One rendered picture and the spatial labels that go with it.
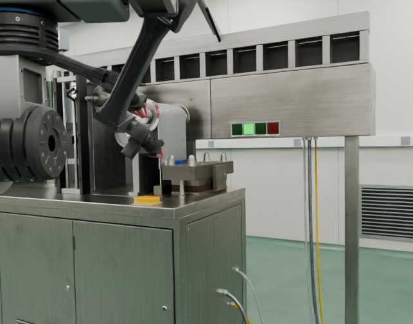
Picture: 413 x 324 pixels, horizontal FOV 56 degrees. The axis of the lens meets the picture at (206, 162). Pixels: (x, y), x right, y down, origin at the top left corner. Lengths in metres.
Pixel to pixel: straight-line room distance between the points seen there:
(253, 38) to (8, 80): 1.36
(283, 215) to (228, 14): 2.30
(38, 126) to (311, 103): 1.31
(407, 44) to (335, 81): 2.42
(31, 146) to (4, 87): 0.12
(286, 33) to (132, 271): 1.22
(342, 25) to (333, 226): 2.73
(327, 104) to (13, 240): 1.55
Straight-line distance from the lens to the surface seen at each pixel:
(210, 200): 1.62
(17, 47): 0.79
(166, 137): 1.79
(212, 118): 1.98
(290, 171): 4.26
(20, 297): 2.11
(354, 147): 1.94
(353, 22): 1.85
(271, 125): 1.85
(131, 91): 1.06
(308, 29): 1.88
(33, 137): 0.75
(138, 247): 1.54
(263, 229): 4.45
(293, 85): 1.84
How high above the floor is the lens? 1.13
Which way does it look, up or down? 3 degrees down
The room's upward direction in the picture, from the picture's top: 1 degrees counter-clockwise
